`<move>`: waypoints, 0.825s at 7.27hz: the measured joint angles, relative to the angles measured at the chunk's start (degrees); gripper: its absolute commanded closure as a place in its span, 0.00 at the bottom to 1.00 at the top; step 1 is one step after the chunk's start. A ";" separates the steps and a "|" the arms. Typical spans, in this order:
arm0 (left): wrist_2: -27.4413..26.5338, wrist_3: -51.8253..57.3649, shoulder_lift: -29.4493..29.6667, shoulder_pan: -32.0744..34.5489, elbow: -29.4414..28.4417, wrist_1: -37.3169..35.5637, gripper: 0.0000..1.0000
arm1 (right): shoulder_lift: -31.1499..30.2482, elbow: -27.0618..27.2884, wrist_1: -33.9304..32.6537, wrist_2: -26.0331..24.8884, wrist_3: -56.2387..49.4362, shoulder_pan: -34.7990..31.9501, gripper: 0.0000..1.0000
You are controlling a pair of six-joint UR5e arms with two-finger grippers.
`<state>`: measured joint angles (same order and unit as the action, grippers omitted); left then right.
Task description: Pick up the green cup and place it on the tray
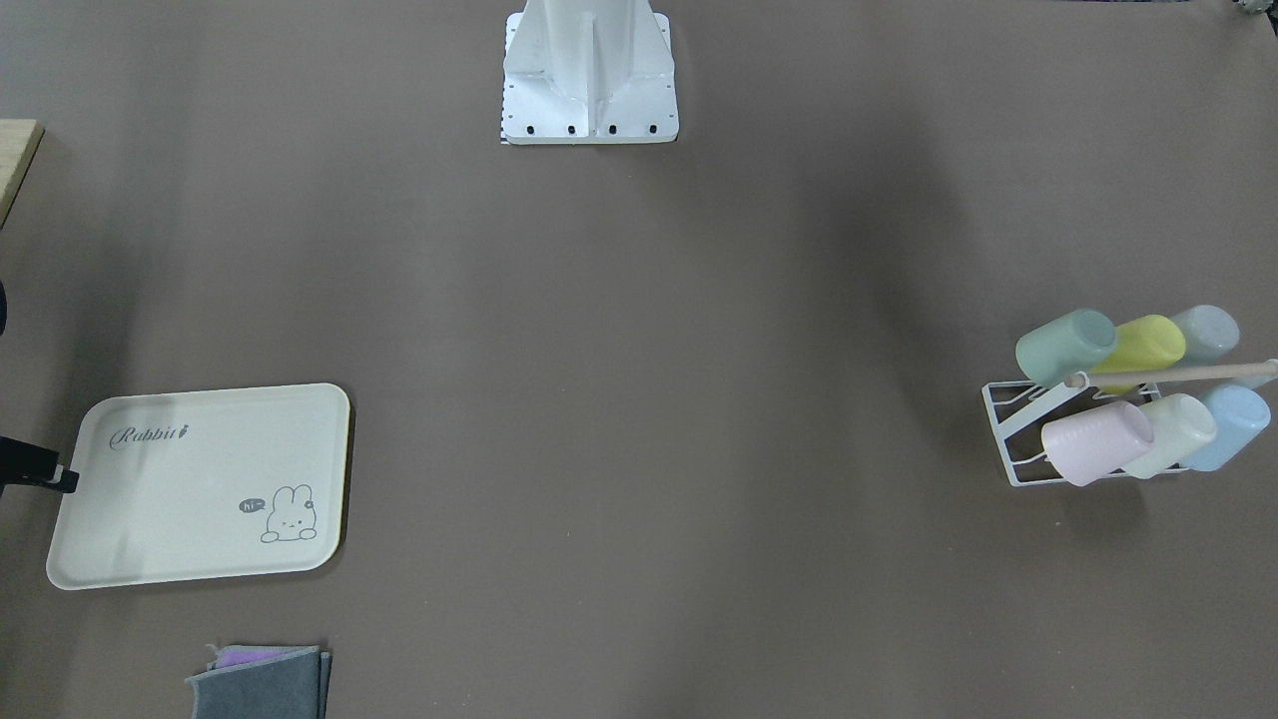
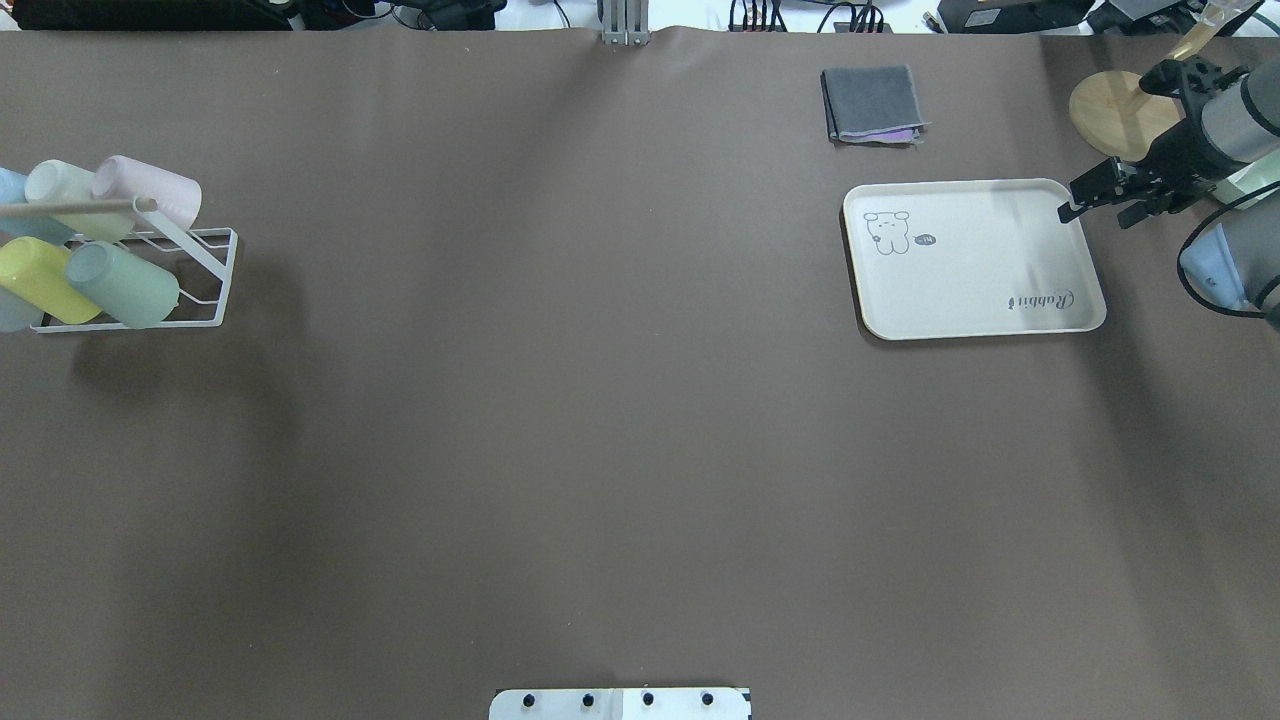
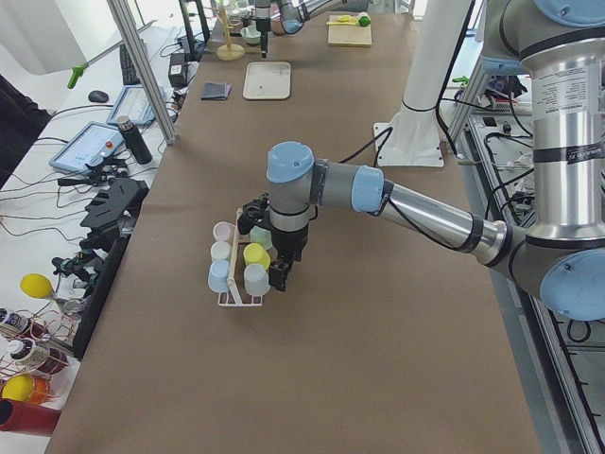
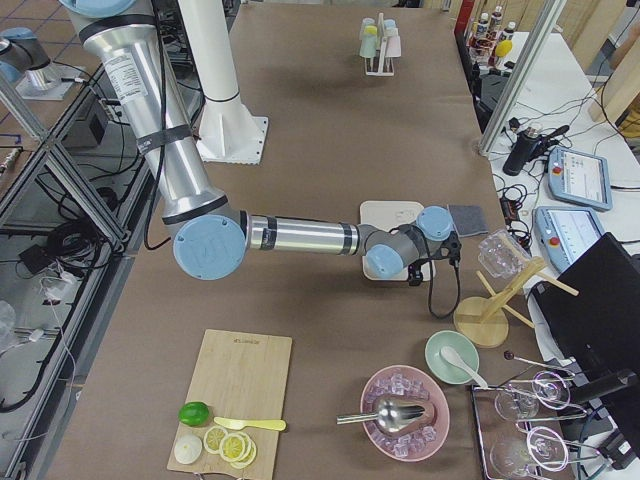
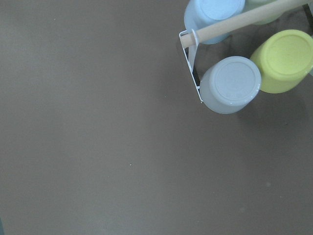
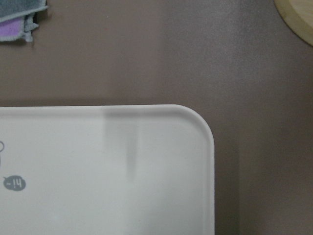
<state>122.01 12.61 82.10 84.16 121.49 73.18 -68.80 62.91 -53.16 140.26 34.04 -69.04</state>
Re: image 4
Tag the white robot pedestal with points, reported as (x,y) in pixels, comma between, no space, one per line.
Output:
(228,132)

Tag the teach pendant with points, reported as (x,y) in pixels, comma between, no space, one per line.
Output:
(566,233)
(579,178)

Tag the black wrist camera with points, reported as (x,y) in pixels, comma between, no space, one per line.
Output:
(449,249)

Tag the white wire cup rack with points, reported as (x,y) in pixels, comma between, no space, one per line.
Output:
(379,65)

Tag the yellow plastic knife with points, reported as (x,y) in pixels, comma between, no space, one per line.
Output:
(240,424)

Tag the clear plastic cup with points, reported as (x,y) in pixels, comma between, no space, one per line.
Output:
(501,255)

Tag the lemon slice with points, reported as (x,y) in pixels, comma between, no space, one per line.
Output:
(213,438)
(247,459)
(233,447)

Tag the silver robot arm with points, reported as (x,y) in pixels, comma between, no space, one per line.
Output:
(210,237)

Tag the black laptop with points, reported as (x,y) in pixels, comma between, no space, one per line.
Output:
(599,327)

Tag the bamboo cutting board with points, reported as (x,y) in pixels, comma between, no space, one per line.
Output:
(240,376)

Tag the cream rectangular tray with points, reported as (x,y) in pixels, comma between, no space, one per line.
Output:
(385,215)

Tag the clear ice cubes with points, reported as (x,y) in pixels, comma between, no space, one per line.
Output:
(400,387)

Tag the aluminium frame post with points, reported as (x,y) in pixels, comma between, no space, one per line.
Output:
(529,54)

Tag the white ceramic spoon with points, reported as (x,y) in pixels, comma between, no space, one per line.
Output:
(450,355)

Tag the upper teach pendant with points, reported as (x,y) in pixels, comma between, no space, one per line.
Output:
(579,178)

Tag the green lime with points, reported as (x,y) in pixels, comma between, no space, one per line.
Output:
(194,414)

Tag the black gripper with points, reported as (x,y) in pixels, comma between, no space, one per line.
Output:
(415,273)

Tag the lower teach pendant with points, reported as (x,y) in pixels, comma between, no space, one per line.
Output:
(566,233)

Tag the wine glass rack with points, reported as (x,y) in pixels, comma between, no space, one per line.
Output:
(517,427)

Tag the wooden cup tree stand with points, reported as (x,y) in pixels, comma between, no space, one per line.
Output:
(483,321)

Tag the pink bowl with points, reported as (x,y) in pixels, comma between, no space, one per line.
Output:
(435,440)

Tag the grey folded cloth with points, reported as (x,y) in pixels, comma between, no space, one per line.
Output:
(469,220)

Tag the black bottle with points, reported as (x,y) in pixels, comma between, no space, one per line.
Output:
(526,143)

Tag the pink cup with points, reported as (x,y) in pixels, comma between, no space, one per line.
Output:
(393,47)

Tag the green bowl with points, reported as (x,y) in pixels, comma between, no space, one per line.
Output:
(440,367)

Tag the green cup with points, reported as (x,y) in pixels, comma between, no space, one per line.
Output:
(368,46)

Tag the metal ice scoop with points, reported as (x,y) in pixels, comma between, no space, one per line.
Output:
(394,416)

